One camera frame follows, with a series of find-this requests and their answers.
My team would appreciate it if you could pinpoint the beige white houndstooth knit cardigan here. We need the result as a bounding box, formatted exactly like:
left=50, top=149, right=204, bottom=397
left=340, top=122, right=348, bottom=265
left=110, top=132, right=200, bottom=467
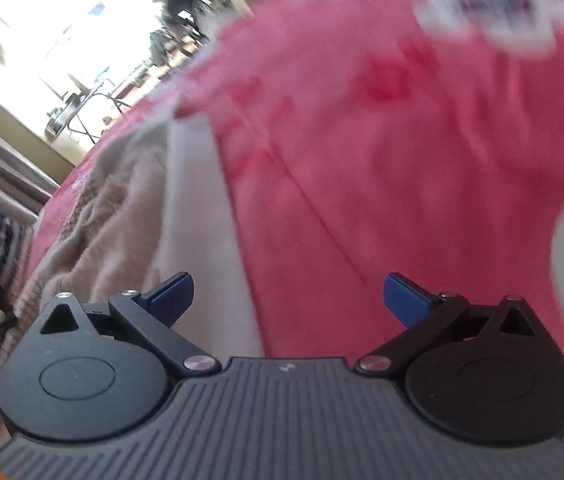
left=0, top=112, right=264, bottom=448

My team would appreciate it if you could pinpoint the pink floral bed blanket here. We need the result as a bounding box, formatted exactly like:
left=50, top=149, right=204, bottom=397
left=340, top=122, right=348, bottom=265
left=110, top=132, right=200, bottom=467
left=27, top=0, right=564, bottom=359

